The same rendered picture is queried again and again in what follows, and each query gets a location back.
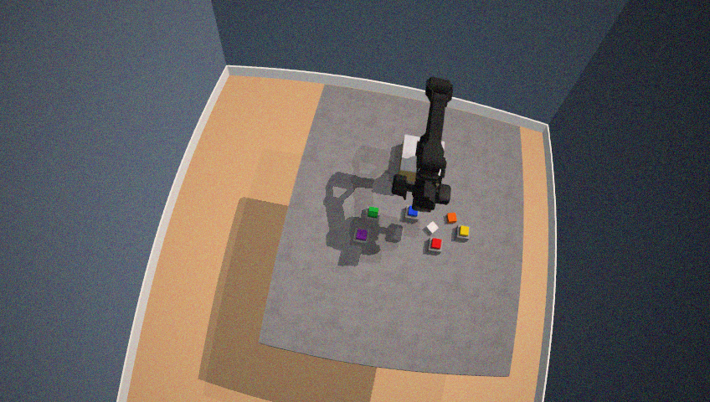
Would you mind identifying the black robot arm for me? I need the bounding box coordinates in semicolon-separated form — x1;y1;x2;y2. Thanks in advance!
412;76;453;213

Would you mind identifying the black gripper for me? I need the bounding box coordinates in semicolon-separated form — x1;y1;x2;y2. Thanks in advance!
392;174;451;205

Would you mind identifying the white block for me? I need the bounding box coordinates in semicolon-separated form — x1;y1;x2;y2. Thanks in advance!
426;221;438;235

